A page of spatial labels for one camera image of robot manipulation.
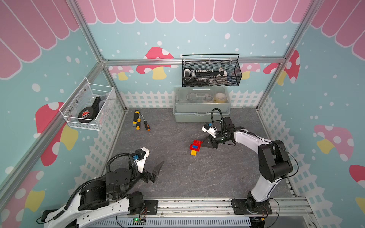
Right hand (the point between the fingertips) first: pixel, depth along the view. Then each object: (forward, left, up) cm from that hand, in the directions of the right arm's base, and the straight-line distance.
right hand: (203, 143), depth 87 cm
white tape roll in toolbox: (+32, -14, +8) cm, 36 cm away
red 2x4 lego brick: (-2, +7, -2) cm, 8 cm away
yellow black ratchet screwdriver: (+28, +50, -8) cm, 57 cm away
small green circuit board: (-39, +36, -13) cm, 54 cm away
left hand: (-18, +25, +17) cm, 35 cm away
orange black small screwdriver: (+20, +40, -7) cm, 45 cm away
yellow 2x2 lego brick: (-4, +6, -5) cm, 8 cm away
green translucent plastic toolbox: (+25, +5, +10) cm, 27 cm away
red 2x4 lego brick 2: (-1, +4, +2) cm, 4 cm away
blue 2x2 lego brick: (-2, +5, -1) cm, 5 cm away
